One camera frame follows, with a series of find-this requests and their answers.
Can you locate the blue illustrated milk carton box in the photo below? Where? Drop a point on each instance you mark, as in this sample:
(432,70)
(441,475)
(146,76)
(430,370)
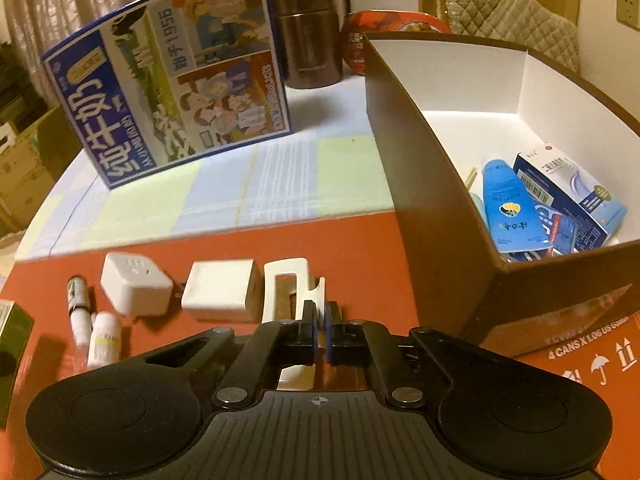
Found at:
(150,85)

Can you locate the white charger with prongs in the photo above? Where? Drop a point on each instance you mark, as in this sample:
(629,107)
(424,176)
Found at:
(220,290)

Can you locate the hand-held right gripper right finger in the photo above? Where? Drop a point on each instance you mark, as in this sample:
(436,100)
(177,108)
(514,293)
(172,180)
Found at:
(341,334)

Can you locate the red printed mat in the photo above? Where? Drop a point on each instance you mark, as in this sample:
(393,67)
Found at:
(350,240)

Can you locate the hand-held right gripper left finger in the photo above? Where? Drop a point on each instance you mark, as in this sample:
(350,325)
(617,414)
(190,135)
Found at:
(300,334)

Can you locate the brown cardboard box white inside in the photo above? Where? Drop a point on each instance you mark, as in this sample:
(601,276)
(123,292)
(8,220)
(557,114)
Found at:
(440,220)

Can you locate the teal handheld fan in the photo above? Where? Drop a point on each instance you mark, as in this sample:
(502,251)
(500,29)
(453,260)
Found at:
(478,207)

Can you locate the thin wooden stick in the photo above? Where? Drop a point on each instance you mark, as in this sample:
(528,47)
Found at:
(470,180)

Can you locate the white square adapter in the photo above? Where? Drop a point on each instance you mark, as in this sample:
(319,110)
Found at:
(132,280)

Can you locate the green medicine box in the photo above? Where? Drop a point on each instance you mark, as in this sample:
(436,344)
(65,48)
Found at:
(12,350)

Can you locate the red instant rice bowl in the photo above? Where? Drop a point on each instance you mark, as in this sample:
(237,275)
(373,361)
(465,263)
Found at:
(357,40)

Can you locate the beige wall socket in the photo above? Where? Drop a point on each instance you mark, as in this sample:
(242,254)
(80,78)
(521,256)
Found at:
(629,10)

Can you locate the blue medicine box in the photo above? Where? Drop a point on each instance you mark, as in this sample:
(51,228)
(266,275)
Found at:
(575,185)

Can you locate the small white lip balm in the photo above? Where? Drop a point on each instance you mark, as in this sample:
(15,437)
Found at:
(81,310)

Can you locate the white plastic clip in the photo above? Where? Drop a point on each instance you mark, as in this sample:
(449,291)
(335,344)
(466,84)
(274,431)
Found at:
(280,267)

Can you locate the beige quilted chair cover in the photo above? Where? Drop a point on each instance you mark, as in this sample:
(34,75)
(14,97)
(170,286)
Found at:
(510,15)

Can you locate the brown cardboard carton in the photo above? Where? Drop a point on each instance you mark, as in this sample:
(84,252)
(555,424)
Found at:
(30,170)

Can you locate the white pill bottle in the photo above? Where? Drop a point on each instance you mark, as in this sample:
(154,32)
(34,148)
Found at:
(104,340)

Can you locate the blue red small packet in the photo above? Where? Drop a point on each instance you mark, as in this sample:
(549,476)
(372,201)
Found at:
(560,232)

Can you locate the sheer patterned curtain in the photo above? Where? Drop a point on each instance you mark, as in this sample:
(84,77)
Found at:
(60,5)

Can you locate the blue tube white cap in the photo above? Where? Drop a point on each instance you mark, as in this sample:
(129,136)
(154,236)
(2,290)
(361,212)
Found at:
(515,210)

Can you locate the brown metal thermos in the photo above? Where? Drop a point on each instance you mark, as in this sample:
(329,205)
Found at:
(307,35)

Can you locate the pastel plaid tablecloth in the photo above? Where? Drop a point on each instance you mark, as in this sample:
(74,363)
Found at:
(225,185)

